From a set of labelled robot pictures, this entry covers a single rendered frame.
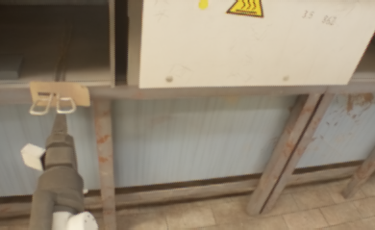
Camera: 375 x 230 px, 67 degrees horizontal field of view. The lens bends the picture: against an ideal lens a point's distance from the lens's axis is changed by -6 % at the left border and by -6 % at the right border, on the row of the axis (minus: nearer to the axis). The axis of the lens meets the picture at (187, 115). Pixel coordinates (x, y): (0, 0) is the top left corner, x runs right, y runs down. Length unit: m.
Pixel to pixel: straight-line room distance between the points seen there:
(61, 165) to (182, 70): 0.34
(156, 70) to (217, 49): 0.15
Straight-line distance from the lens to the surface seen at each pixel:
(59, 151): 0.63
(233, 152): 1.28
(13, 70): 0.92
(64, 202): 0.56
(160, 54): 0.68
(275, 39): 0.76
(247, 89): 0.98
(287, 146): 1.30
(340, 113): 1.41
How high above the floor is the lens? 1.35
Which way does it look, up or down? 39 degrees down
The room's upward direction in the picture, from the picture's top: 10 degrees clockwise
